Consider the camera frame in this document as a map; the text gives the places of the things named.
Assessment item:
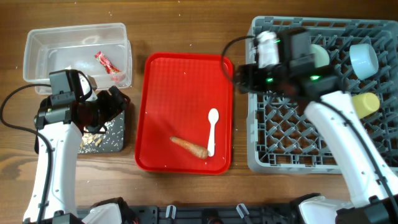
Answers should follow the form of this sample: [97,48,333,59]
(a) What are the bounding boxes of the white plastic spoon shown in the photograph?
[207,108,219,157]

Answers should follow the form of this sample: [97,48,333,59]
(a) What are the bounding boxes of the yellow plastic cup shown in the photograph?
[352,93,380,119]

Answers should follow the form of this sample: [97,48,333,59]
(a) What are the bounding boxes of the spilled rice and food scraps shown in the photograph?
[78,117,125,154]

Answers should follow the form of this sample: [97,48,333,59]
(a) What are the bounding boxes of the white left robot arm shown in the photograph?
[23,70,130,223]

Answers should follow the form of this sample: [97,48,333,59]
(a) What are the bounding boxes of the mint green bowl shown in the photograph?
[310,44,330,68]

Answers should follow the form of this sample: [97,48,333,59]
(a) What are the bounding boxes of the orange carrot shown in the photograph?
[170,136,208,159]

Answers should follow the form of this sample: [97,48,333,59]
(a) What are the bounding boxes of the black plastic bin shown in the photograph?
[39,113,124,159]

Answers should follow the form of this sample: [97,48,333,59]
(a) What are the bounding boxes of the red snack wrapper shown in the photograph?
[95,51,121,74]

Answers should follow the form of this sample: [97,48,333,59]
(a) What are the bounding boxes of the red serving tray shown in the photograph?
[134,52,234,175]

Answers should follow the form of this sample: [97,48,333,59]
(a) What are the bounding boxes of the clear plastic bin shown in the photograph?
[23,23,133,90]

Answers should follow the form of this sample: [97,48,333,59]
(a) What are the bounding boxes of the grey dishwasher rack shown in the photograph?
[246,16,397,174]

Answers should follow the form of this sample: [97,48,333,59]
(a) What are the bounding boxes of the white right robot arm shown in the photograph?
[232,27,397,223]

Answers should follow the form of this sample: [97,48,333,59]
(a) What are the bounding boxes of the small blue bowl with food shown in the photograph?
[349,44,379,80]

